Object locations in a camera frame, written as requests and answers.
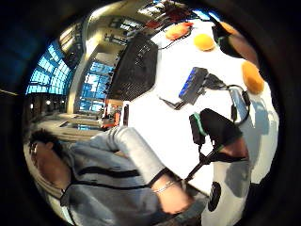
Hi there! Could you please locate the silver bracelet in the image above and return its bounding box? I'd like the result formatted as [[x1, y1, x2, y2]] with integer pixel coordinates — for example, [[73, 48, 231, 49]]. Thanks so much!
[[152, 179, 179, 194]]

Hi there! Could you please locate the round yellow-orange fruit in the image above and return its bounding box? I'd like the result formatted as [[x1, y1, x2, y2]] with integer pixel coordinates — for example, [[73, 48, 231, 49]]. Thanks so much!
[[193, 33, 216, 52]]

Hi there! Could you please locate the blue and black usb hub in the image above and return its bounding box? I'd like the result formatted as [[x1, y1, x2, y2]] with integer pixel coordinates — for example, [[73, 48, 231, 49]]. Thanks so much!
[[178, 66, 210, 106]]

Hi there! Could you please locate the black glove cable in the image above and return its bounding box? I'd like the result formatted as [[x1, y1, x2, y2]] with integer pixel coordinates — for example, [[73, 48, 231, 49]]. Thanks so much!
[[183, 144, 222, 184]]

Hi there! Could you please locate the black neck strap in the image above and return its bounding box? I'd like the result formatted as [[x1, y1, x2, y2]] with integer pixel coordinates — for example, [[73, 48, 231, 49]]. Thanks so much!
[[59, 166, 172, 206]]

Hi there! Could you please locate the the person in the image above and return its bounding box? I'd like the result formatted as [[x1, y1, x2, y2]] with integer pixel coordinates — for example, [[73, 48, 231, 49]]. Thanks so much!
[[27, 125, 197, 226]]

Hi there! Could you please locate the thin black cable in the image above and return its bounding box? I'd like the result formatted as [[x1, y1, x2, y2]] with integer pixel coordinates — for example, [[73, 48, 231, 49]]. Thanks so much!
[[157, 28, 193, 51]]

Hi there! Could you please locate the black round disc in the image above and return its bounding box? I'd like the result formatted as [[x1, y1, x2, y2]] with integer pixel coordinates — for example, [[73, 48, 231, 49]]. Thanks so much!
[[207, 181, 222, 213]]

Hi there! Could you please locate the black looped cable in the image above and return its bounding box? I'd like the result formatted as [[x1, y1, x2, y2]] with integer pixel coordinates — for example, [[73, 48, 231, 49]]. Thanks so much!
[[205, 73, 252, 126]]

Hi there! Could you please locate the black flat connector cable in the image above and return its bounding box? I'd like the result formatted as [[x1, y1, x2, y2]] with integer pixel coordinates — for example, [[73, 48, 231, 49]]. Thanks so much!
[[158, 96, 186, 111]]

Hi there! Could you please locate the oval orange fruit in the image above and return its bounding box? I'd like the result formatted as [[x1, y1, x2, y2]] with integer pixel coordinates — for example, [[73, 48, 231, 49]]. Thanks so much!
[[241, 60, 265, 96]]

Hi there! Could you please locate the red-orange fruit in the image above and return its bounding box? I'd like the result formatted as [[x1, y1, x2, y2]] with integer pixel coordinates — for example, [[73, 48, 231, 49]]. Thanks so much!
[[165, 22, 195, 41]]

